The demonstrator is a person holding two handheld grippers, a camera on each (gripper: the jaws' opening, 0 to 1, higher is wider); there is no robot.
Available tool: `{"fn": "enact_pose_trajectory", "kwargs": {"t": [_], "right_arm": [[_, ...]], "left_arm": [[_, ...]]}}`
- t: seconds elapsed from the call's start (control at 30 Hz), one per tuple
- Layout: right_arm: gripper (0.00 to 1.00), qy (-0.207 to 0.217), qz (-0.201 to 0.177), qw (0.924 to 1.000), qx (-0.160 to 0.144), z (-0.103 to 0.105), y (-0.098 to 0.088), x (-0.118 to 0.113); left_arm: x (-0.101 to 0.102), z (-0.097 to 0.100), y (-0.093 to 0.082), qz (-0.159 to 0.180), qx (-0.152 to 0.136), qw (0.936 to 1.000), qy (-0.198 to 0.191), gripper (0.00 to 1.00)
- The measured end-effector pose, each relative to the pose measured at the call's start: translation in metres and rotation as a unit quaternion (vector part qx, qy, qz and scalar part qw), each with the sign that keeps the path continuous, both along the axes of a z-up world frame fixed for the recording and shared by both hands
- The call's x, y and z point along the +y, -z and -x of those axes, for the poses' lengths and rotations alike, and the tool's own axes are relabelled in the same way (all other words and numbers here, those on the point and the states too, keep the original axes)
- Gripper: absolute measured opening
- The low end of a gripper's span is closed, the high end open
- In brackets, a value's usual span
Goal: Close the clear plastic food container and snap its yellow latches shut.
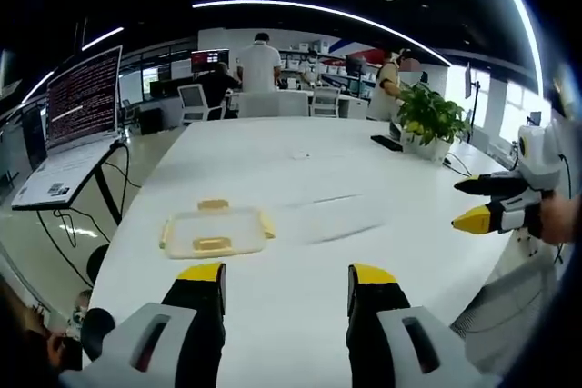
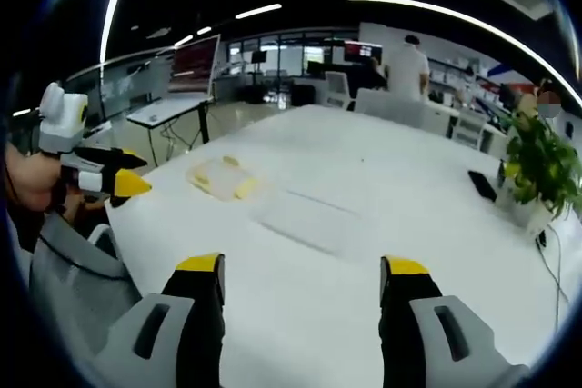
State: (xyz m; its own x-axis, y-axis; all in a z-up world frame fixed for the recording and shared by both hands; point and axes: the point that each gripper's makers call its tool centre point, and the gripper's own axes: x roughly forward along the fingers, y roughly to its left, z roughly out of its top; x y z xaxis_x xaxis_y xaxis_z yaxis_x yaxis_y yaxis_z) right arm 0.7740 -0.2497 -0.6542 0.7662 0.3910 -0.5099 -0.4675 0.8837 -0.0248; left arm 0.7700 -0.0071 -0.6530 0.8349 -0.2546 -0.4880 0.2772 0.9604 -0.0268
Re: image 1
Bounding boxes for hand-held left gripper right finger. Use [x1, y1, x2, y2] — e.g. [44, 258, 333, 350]
[346, 263, 502, 388]

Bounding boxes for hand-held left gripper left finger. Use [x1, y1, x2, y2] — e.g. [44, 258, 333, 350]
[58, 262, 228, 388]

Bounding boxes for person's right hand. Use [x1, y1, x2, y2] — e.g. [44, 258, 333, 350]
[539, 190, 582, 244]

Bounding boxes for white plant pot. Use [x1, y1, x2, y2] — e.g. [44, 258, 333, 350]
[399, 129, 454, 163]

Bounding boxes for black round stool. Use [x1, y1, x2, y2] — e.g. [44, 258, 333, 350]
[80, 307, 117, 363]

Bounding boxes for clear container lid yellow clips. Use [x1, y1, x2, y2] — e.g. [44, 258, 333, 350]
[158, 197, 277, 261]

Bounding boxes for grey mesh office chair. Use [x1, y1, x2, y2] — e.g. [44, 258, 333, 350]
[448, 264, 561, 364]

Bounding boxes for green potted plant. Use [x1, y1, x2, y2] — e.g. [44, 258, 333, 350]
[395, 82, 472, 147]

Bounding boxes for flat black device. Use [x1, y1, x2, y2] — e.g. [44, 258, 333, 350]
[369, 134, 405, 153]

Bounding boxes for ceiling light strip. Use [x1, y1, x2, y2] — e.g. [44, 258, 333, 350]
[493, 0, 545, 97]
[191, 0, 453, 66]

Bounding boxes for white office chair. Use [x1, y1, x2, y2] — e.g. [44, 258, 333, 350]
[312, 86, 342, 118]
[176, 84, 225, 126]

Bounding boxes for white partition desk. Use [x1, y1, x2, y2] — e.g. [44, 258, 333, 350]
[226, 89, 368, 121]

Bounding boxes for large white laptop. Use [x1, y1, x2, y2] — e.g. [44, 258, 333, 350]
[10, 45, 125, 212]

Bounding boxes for monitor with red screen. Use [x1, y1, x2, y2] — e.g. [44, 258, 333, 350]
[190, 48, 230, 75]

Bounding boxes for black cable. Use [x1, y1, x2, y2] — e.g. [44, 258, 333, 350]
[36, 141, 131, 289]

